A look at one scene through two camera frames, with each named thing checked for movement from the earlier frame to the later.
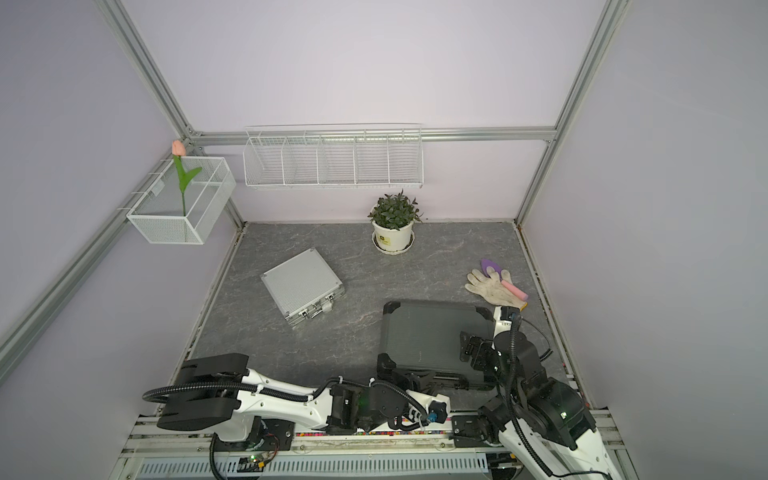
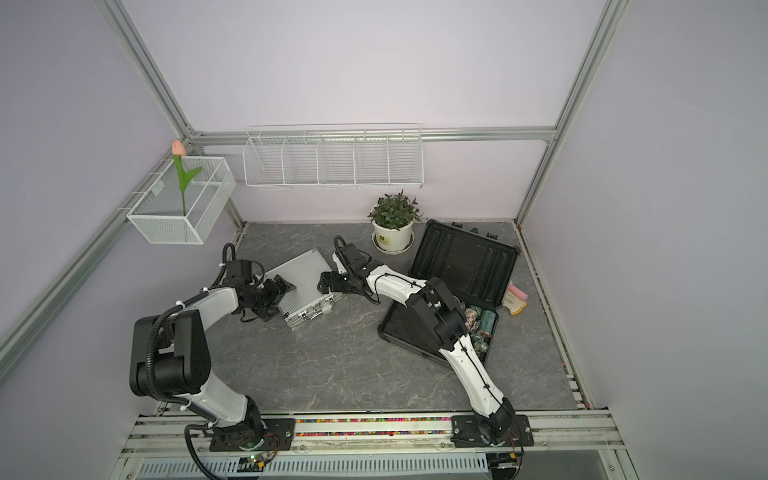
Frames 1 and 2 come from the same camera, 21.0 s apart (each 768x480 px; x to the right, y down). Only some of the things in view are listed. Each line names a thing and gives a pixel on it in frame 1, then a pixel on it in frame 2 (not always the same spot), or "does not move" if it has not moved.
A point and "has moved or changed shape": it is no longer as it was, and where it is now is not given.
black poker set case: [425, 337] has moved or changed shape
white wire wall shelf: [334, 156] does not move
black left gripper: [410, 379] to [276, 297]
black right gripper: [485, 347] to [330, 282]
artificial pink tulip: [179, 151] does not move
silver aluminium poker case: [303, 287] does not move
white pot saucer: [394, 252] does not move
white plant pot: [389, 239] does not move
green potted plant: [396, 211] does not move
